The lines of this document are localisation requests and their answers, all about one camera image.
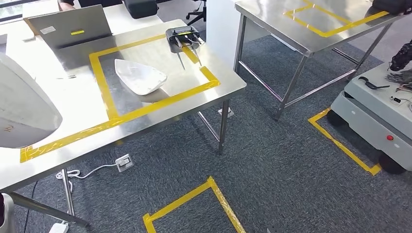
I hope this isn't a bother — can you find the yellow floor tape outline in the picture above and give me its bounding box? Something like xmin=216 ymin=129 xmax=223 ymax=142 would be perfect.
xmin=308 ymin=107 xmax=382 ymax=177

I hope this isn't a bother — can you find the white desk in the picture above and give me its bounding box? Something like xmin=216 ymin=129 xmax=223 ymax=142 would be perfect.
xmin=206 ymin=0 xmax=300 ymax=70
xmin=21 ymin=0 xmax=164 ymax=36

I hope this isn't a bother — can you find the white curved shell part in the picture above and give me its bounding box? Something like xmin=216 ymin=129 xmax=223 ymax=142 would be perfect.
xmin=114 ymin=58 xmax=168 ymax=97
xmin=0 ymin=53 xmax=63 ymax=149

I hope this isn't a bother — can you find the black device with metal probes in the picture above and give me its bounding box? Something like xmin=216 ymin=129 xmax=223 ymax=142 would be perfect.
xmin=165 ymin=25 xmax=206 ymax=70

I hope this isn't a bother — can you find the black hook-shaped part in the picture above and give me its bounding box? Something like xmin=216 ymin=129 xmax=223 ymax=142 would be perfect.
xmin=358 ymin=76 xmax=391 ymax=90

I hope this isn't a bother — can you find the white socket cable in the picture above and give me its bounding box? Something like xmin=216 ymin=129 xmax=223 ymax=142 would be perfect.
xmin=55 ymin=162 xmax=119 ymax=194

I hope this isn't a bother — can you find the yellow tape rectangle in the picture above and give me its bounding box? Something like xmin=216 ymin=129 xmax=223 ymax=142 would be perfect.
xmin=88 ymin=33 xmax=222 ymax=121
xmin=19 ymin=117 xmax=121 ymax=164
xmin=283 ymin=0 xmax=390 ymax=38

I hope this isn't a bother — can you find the steel workbench table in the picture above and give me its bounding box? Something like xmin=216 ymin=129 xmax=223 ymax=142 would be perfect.
xmin=0 ymin=18 xmax=247 ymax=227
xmin=234 ymin=0 xmax=412 ymax=122

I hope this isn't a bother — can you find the dark gripper parts pile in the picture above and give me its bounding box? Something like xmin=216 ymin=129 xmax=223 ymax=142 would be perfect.
xmin=384 ymin=70 xmax=412 ymax=95

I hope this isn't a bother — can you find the grey laptop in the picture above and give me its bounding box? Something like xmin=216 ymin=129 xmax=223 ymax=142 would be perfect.
xmin=27 ymin=4 xmax=113 ymax=50

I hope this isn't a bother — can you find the black office chair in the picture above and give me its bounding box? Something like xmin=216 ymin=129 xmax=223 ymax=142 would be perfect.
xmin=185 ymin=0 xmax=207 ymax=26

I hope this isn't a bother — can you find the white power strip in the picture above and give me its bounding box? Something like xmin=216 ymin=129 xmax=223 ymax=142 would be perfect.
xmin=48 ymin=222 xmax=69 ymax=233

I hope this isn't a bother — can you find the black bag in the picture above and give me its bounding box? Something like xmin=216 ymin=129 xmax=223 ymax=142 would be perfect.
xmin=364 ymin=0 xmax=412 ymax=18
xmin=123 ymin=0 xmax=159 ymax=19

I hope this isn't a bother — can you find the yellow floor tape square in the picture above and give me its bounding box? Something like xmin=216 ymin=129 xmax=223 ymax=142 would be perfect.
xmin=142 ymin=176 xmax=247 ymax=233

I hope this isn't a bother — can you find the small electronic part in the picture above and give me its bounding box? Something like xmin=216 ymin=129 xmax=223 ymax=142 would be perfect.
xmin=390 ymin=96 xmax=412 ymax=113

